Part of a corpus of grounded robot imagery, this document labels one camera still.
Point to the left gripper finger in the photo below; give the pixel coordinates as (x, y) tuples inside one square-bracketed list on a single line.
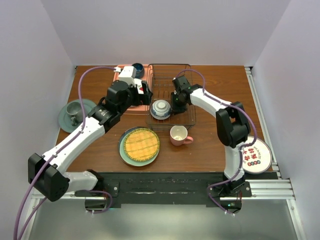
[(139, 100), (147, 93)]

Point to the blue white porcelain bowl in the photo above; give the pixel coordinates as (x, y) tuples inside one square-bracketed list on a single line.
[(160, 110)]

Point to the pink plastic tray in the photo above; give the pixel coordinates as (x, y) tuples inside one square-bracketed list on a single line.
[(142, 109)]

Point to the white watermelon pattern plate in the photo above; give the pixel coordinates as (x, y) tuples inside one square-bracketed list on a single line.
[(138, 86)]

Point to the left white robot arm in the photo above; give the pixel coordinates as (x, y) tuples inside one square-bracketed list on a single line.
[(48, 172)]

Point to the yellow woven bamboo plate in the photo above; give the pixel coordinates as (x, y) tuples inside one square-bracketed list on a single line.
[(141, 144)]

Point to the aluminium frame rail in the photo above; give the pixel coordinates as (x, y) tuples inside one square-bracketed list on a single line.
[(275, 167)]

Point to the grey metal mug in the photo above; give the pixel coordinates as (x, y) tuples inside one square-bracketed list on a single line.
[(75, 113)]

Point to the dark blue mug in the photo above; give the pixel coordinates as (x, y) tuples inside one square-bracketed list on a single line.
[(140, 70)]

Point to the dark teal plate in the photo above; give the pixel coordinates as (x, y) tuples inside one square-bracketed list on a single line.
[(122, 138)]

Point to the black wire dish rack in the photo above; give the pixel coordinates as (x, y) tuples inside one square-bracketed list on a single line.
[(161, 76)]

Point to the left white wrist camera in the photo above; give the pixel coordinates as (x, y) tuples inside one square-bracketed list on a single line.
[(125, 73)]

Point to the grey green saucer plate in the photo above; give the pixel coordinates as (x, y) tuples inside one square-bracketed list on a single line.
[(64, 121)]

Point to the white plate red characters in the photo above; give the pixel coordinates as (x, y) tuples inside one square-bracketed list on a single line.
[(256, 158)]

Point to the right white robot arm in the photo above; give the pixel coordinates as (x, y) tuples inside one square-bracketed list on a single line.
[(231, 122)]

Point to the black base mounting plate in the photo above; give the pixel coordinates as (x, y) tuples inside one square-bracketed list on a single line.
[(165, 188)]

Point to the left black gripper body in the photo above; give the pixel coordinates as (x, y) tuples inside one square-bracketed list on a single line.
[(131, 99)]

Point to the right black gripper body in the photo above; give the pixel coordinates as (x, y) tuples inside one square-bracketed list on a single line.
[(177, 104)]

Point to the light green flower plate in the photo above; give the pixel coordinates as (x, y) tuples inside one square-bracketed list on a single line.
[(133, 163)]

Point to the pink ceramic mug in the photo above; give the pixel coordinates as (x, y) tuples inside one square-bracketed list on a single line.
[(179, 136)]

